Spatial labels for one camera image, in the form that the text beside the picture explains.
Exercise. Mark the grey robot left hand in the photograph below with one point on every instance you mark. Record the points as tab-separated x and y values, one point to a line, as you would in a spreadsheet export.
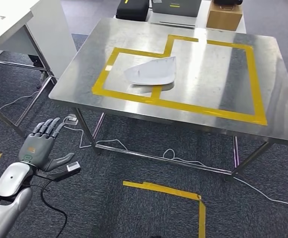
37	151

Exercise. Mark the white plastic shell part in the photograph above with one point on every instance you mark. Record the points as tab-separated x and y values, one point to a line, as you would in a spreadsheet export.
153	72

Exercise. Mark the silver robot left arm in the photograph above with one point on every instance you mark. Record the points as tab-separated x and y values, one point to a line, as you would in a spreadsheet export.
7	180

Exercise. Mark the steel workbench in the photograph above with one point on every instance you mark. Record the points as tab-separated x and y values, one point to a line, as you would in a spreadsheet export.
208	72

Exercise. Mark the white floor socket box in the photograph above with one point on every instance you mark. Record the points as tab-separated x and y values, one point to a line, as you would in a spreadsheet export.
72	120

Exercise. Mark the white side panel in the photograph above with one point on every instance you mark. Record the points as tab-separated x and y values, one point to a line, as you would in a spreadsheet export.
57	39

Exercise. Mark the steel table with tape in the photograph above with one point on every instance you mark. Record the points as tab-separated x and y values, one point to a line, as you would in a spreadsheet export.
0	23

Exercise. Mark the black carry case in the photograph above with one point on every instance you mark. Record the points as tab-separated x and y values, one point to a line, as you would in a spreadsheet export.
132	10

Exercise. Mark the grey laptop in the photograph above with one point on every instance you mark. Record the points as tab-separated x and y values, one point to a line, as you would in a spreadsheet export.
176	10

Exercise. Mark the white table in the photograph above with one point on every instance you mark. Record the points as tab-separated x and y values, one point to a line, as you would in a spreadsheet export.
202	19

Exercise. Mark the cardboard box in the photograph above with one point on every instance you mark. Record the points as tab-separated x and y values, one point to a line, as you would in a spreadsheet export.
223	18

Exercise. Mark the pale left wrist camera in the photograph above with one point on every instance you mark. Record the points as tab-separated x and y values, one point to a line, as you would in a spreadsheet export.
72	167

